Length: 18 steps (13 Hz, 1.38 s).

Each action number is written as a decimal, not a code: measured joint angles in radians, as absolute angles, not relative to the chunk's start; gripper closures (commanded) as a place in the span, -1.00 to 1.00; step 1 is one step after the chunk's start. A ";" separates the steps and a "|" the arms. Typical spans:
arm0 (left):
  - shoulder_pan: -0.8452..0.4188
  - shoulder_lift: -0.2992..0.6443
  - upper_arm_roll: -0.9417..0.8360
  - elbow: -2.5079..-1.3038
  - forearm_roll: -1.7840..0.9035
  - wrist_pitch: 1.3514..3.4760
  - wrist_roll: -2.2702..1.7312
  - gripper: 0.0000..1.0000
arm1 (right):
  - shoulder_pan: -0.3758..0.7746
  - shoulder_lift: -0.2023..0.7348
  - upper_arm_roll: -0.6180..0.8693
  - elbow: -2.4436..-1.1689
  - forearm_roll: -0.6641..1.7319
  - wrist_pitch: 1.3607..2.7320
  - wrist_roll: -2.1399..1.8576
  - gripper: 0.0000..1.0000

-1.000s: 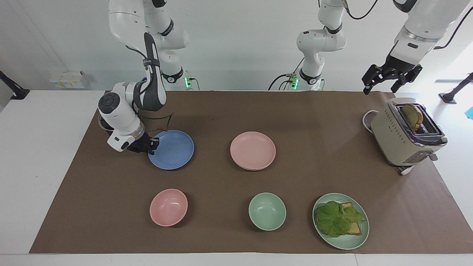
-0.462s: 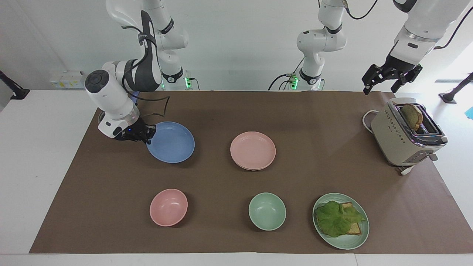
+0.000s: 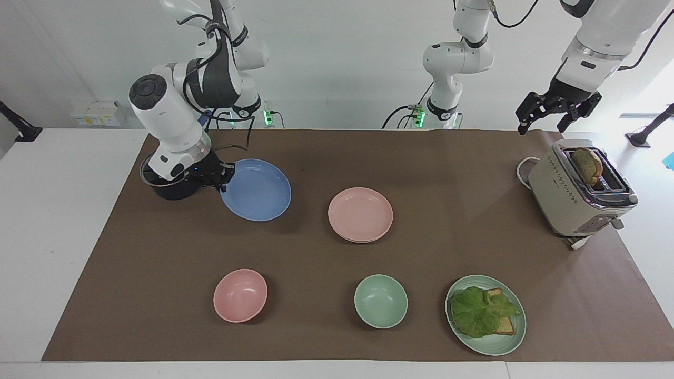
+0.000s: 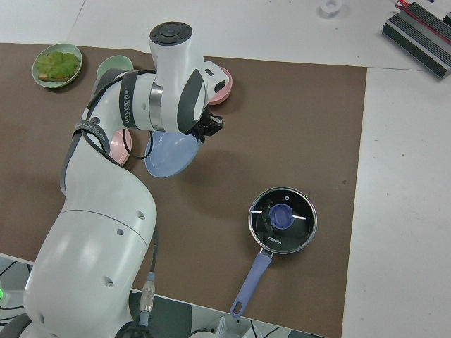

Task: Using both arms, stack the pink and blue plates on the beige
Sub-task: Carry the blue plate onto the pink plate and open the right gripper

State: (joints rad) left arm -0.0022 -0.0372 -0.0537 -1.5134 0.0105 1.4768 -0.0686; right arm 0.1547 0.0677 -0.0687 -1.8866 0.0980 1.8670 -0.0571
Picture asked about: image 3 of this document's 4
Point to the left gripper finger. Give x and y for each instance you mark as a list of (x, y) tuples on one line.
[(531, 109), (582, 108)]

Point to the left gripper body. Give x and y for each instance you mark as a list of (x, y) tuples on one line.
[(570, 93)]

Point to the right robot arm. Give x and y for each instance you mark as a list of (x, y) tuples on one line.
[(158, 113)]

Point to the brown bread slice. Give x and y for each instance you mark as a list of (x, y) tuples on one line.
[(587, 163)]

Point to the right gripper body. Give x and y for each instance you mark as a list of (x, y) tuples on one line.
[(205, 169)]

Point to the toasted bread slice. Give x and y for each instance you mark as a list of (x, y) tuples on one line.
[(505, 326)]

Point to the dark pot with metal rim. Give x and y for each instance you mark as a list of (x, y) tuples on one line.
[(171, 190)]

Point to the blue plate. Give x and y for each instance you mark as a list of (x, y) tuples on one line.
[(259, 190)]

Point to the white outlet box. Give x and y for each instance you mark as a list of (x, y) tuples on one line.
[(97, 114)]

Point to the green plate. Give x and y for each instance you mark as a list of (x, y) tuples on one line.
[(492, 345)]

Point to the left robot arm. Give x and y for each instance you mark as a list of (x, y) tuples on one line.
[(453, 60)]

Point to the pink bowl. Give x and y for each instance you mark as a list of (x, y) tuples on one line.
[(240, 296)]

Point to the green lettuce leaf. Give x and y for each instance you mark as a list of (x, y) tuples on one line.
[(476, 313)]

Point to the green bowl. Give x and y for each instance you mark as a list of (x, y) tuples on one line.
[(380, 301)]

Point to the black stand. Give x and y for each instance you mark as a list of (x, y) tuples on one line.
[(640, 138), (26, 132)]

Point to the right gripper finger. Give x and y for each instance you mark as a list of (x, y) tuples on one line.
[(220, 183), (227, 168)]

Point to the beige plate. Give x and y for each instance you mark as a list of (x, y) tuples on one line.
[(363, 241)]

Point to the pink plate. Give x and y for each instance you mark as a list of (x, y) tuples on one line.
[(360, 212)]

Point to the beige toaster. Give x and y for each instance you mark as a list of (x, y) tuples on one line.
[(563, 200)]

